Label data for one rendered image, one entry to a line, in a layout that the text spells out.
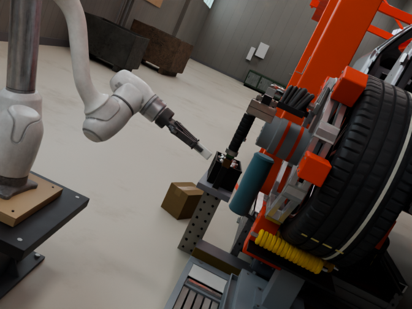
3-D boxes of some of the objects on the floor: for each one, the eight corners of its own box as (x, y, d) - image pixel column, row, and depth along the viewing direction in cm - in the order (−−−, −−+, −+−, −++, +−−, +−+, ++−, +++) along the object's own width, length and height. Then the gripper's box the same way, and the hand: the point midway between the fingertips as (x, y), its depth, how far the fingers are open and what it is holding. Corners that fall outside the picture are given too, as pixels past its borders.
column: (193, 256, 230) (226, 189, 220) (176, 247, 230) (208, 180, 221) (197, 249, 239) (228, 184, 229) (181, 241, 240) (211, 176, 230)
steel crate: (87, 51, 768) (100, 16, 752) (137, 75, 766) (151, 40, 750) (68, 50, 690) (82, 10, 675) (123, 76, 688) (138, 37, 673)
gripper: (163, 108, 148) (215, 152, 149) (170, 104, 160) (217, 146, 162) (149, 124, 149) (201, 168, 151) (157, 119, 162) (205, 160, 164)
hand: (202, 150), depth 156 cm, fingers closed
